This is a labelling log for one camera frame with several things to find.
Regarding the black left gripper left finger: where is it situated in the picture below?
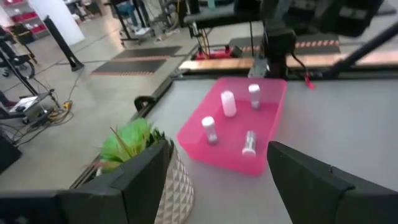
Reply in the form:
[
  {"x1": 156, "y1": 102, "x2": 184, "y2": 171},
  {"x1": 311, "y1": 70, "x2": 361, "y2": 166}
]
[{"x1": 0, "y1": 139, "x2": 171, "y2": 224}]

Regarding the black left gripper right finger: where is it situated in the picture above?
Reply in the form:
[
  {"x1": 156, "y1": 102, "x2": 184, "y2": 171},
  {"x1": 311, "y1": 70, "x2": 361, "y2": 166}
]
[{"x1": 266, "y1": 141, "x2": 398, "y2": 224}]

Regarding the small clear bottle white cap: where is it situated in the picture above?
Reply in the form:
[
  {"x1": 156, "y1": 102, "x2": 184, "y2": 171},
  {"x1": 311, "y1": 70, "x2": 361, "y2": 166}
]
[
  {"x1": 248, "y1": 83, "x2": 261, "y2": 110},
  {"x1": 201, "y1": 116, "x2": 218, "y2": 146}
]

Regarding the white opaque medicine bottle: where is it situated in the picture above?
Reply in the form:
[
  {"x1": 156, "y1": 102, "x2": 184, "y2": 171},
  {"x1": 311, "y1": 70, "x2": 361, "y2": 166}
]
[{"x1": 220, "y1": 90, "x2": 238, "y2": 118}]

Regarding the pink translucent plastic bin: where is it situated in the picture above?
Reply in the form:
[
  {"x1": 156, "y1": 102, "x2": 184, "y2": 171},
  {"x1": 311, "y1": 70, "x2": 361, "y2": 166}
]
[{"x1": 176, "y1": 77, "x2": 288, "y2": 177}]

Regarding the green artificial succulent plant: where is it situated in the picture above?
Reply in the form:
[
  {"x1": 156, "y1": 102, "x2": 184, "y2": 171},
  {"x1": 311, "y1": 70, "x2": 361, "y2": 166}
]
[{"x1": 98, "y1": 117, "x2": 167, "y2": 174}]

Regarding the gray table mat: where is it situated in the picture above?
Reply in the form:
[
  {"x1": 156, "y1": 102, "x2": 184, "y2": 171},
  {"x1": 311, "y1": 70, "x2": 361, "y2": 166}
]
[{"x1": 136, "y1": 77, "x2": 398, "y2": 224}]

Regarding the red tag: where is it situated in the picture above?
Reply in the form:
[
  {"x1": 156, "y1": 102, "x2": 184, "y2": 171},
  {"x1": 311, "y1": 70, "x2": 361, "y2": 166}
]
[{"x1": 303, "y1": 71, "x2": 317, "y2": 91}]

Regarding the white triangle-patterned plant pot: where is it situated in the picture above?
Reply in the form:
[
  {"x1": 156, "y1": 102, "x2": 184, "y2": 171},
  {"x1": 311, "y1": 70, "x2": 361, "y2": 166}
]
[{"x1": 154, "y1": 145, "x2": 195, "y2": 224}]

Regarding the low rolling cart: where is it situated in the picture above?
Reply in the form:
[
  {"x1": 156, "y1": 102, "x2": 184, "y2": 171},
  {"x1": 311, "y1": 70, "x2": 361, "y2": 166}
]
[{"x1": 0, "y1": 88, "x2": 60, "y2": 125}]

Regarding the dark gray side desk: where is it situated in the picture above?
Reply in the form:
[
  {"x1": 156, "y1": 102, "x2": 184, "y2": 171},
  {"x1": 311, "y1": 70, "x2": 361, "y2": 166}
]
[{"x1": 183, "y1": 6, "x2": 265, "y2": 30}]

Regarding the black striped-edge floor mat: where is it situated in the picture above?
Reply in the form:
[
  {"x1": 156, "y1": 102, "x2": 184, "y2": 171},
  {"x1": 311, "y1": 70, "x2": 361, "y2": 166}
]
[
  {"x1": 91, "y1": 58, "x2": 167, "y2": 77},
  {"x1": 113, "y1": 45, "x2": 183, "y2": 60}
]

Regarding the red box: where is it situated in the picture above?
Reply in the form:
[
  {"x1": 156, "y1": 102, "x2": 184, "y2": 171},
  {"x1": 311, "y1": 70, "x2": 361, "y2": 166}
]
[{"x1": 195, "y1": 48, "x2": 234, "y2": 60}]

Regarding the white building column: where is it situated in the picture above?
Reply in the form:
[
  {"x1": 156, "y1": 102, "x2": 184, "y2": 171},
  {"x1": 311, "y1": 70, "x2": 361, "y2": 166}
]
[{"x1": 29, "y1": 0, "x2": 85, "y2": 47}]

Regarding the shelf with red bins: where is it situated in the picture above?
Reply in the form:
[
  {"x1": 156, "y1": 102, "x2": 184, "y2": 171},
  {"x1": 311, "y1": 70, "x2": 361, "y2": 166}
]
[{"x1": 9, "y1": 0, "x2": 47, "y2": 35}]

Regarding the yellow floor cable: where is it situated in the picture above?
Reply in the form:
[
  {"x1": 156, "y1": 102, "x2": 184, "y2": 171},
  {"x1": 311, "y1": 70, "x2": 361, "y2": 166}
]
[{"x1": 48, "y1": 100, "x2": 75, "y2": 124}]

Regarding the black frame clamp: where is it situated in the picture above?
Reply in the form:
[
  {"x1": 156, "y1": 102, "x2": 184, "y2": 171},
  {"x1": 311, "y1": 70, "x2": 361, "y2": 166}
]
[{"x1": 133, "y1": 95, "x2": 156, "y2": 113}]

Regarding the black post with base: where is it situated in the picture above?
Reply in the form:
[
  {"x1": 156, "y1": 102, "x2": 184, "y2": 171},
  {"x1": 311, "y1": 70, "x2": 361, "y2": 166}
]
[{"x1": 43, "y1": 15, "x2": 85, "y2": 72}]

